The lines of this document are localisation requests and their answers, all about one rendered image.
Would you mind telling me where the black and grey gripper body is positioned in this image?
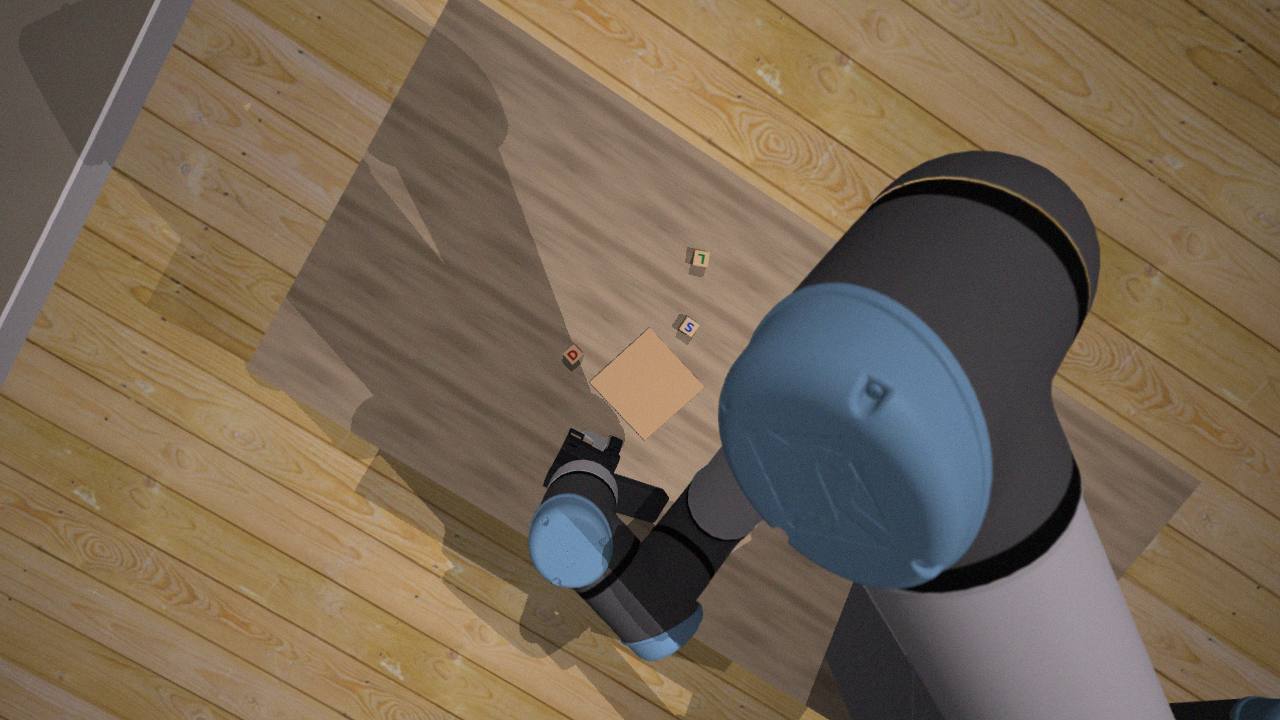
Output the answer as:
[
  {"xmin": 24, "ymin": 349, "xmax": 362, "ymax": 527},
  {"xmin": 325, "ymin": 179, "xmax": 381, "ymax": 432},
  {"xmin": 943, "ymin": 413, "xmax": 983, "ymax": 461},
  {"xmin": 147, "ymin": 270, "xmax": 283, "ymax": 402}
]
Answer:
[{"xmin": 543, "ymin": 428, "xmax": 620, "ymax": 487}]

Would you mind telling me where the tan square mat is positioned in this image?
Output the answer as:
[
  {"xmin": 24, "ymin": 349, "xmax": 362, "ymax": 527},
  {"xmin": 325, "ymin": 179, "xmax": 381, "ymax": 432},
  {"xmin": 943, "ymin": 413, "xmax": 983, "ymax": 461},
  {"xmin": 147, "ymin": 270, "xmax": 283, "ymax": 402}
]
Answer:
[{"xmin": 590, "ymin": 328, "xmax": 705, "ymax": 439}]

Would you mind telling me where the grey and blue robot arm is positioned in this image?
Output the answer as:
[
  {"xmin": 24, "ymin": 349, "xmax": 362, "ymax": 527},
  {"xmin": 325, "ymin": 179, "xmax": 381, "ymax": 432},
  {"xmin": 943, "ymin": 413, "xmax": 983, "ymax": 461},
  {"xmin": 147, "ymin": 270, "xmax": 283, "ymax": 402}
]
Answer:
[{"xmin": 529, "ymin": 150, "xmax": 1280, "ymax": 720}]

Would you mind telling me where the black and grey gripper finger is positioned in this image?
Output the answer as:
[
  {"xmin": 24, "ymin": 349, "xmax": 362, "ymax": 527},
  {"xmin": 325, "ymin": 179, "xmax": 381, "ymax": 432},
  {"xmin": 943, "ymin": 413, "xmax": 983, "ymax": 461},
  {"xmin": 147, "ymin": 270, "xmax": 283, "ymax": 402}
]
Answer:
[{"xmin": 581, "ymin": 430, "xmax": 623, "ymax": 457}]

